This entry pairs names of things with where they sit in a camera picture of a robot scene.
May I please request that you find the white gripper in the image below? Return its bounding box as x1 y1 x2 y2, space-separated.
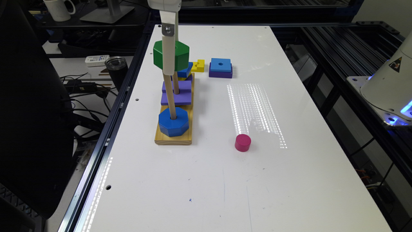
147 0 182 75

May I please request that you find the green octagonal block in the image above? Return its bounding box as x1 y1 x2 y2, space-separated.
153 41 189 72

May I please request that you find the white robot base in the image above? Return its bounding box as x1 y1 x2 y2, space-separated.
346 35 411 127

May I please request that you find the small yellow block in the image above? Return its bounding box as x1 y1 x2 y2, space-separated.
191 59 205 72

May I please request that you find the blue block on rear peg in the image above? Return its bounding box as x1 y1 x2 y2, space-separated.
177 62 193 78

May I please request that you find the light blue square block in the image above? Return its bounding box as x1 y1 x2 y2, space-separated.
209 58 232 73

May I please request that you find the purple square block under blue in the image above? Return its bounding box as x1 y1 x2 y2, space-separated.
209 69 232 79

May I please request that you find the purple square block on board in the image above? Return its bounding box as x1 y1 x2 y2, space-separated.
161 81 192 106

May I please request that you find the blue octagonal block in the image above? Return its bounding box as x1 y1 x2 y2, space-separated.
158 107 189 137

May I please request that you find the pink cylinder block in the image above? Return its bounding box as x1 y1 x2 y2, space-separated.
235 134 252 152

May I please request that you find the front wooden peg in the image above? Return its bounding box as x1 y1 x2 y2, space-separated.
163 74 177 120

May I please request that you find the wooden peg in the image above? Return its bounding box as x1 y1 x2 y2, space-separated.
172 72 180 95
163 74 177 120

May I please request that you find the middle wooden peg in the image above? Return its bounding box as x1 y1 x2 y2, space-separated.
172 72 180 95

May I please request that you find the monitor stand base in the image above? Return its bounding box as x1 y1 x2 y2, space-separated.
80 0 135 24

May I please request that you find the black tumbler cup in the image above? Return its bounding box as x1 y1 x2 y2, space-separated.
104 56 128 90

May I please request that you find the white mug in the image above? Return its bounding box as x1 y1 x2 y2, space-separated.
43 0 76 22

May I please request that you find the wooden peg base board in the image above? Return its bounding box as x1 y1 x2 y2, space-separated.
154 75 194 145

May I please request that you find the black office chair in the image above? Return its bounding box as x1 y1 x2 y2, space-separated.
1 0 75 219

